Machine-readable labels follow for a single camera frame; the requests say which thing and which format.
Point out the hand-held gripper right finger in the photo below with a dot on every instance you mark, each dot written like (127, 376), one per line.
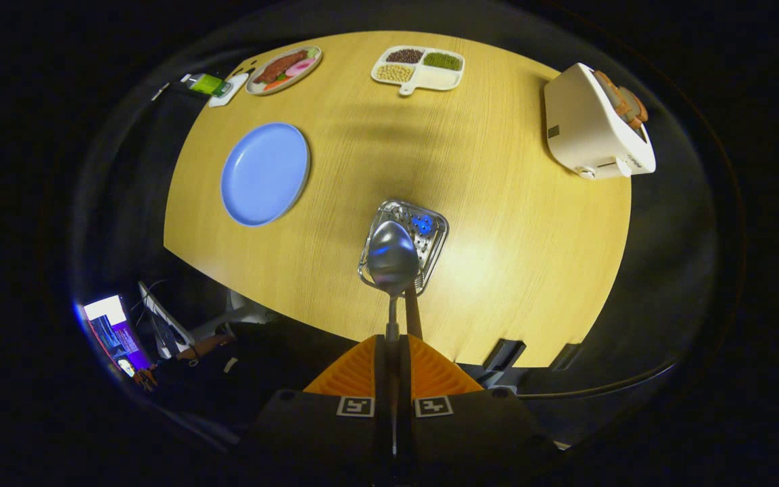
(406, 368)

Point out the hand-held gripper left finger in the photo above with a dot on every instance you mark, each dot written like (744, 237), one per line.
(381, 368)

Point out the black table clamp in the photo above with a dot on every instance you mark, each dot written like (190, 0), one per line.
(567, 356)
(504, 354)

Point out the perforated metal tray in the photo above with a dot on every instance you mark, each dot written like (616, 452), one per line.
(430, 230)

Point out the white chair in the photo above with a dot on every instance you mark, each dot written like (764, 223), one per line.
(247, 314)

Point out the open laptop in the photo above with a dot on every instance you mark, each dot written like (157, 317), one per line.
(166, 325)

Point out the blue plate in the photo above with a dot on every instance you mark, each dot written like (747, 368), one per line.
(264, 172)

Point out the lit monitor screen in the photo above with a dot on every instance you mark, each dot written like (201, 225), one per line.
(109, 311)

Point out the white divided tray of beans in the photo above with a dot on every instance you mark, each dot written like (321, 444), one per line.
(440, 78)

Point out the white toaster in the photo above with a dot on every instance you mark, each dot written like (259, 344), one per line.
(585, 128)

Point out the white square coaster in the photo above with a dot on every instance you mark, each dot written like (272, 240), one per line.
(235, 92)

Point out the plate of toy food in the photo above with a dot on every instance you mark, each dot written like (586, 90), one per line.
(285, 67)

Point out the green drink bottle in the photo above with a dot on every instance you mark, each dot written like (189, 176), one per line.
(208, 84)

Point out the toast slice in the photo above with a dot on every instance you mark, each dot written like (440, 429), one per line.
(611, 91)
(635, 103)

